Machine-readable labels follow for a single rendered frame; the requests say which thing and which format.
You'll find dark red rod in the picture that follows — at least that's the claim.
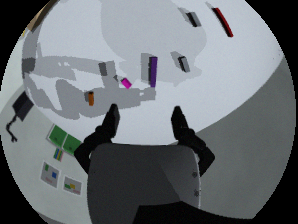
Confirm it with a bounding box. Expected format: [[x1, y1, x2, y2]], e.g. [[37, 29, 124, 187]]
[[213, 7, 233, 37]]

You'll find small magenta block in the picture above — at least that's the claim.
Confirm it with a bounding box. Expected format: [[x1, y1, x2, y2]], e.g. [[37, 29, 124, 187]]
[[121, 78, 132, 89]]

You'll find purple rod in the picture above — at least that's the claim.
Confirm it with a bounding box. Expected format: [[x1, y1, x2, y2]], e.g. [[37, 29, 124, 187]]
[[150, 57, 158, 87]]

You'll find orange rod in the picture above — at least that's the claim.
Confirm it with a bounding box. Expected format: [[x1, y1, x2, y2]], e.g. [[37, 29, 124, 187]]
[[88, 92, 94, 106]]

